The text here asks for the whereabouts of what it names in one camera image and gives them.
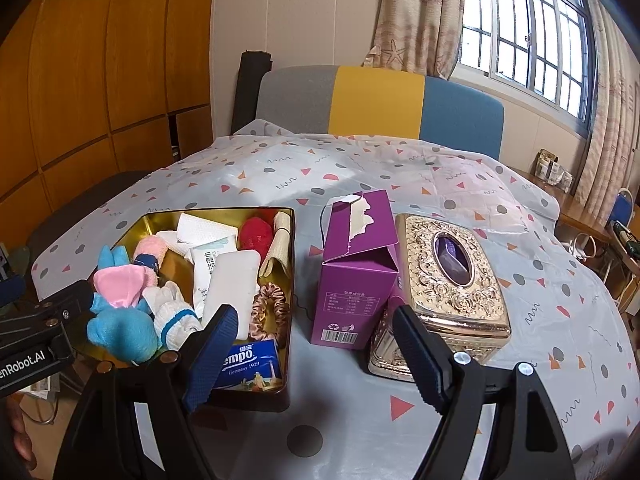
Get blue folding chair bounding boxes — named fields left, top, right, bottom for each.
left=608, top=188, right=634, bottom=228

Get purple cardboard box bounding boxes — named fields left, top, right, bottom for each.
left=311, top=190, right=399, bottom=350

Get ornate gold tissue box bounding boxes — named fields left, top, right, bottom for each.
left=368, top=214, right=511, bottom=382

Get white glove blue stripe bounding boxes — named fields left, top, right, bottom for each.
left=142, top=281, right=203, bottom=351

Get window with grille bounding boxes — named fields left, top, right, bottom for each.
left=459, top=0, right=596, bottom=138

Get beige patterned curtain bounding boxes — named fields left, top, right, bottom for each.
left=362, top=0, right=465, bottom=80

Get bags on desk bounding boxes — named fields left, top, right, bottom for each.
left=534, top=148, right=573, bottom=193

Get white woven dishcloth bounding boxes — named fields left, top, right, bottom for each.
left=155, top=212, right=238, bottom=261

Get blue plush toy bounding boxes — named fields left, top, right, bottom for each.
left=86, top=246, right=158, bottom=364

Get grey yellow blue sofa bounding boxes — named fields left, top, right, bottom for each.
left=231, top=51, right=504, bottom=159

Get gold metal tray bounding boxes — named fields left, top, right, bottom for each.
left=114, top=207, right=295, bottom=413

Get beige cloth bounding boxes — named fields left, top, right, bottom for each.
left=258, top=211, right=292, bottom=278

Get pink towel blue band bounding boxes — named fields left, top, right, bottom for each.
left=132, top=235, right=168, bottom=273

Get wooden desk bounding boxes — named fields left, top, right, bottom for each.
left=514, top=169, right=639, bottom=281

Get blue Tempo tissue pack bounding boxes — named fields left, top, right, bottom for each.
left=215, top=340, right=284, bottom=392

